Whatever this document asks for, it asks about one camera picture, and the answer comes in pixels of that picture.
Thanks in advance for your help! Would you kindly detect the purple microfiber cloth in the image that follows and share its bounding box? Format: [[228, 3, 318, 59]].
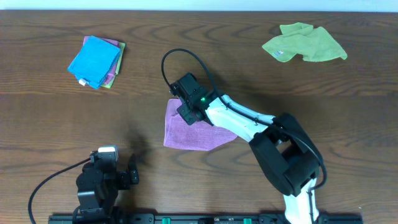
[[164, 98, 237, 151]]

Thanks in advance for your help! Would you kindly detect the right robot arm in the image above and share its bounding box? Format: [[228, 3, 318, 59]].
[[165, 86, 326, 223]]

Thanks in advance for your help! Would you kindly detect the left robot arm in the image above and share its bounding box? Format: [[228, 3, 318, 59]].
[[72, 162, 131, 223]]

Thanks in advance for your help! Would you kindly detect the green folded cloth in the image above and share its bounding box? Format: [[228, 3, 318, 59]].
[[101, 42, 126, 88]]

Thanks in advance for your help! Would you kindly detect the blue folded cloth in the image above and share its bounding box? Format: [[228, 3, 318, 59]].
[[68, 35, 121, 89]]

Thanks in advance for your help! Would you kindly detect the green crumpled cloth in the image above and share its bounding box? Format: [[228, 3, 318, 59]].
[[262, 22, 348, 62]]

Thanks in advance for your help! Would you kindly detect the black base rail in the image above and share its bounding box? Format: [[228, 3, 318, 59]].
[[48, 212, 364, 224]]

